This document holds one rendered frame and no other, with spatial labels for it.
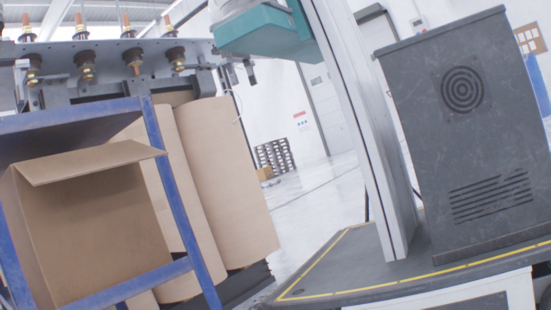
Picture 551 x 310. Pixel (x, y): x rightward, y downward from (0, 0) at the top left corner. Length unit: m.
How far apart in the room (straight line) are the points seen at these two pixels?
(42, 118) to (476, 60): 0.89
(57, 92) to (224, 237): 1.07
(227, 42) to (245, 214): 1.18
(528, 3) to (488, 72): 13.54
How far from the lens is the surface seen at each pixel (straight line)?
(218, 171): 1.93
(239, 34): 0.94
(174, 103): 2.03
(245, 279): 2.12
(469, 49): 0.85
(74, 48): 1.64
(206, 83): 2.08
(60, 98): 1.61
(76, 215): 0.76
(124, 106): 0.84
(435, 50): 0.85
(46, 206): 0.75
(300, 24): 1.05
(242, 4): 0.98
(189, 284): 1.72
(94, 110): 0.81
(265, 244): 2.06
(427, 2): 6.10
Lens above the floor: 0.69
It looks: 3 degrees up
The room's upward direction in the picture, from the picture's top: 18 degrees counter-clockwise
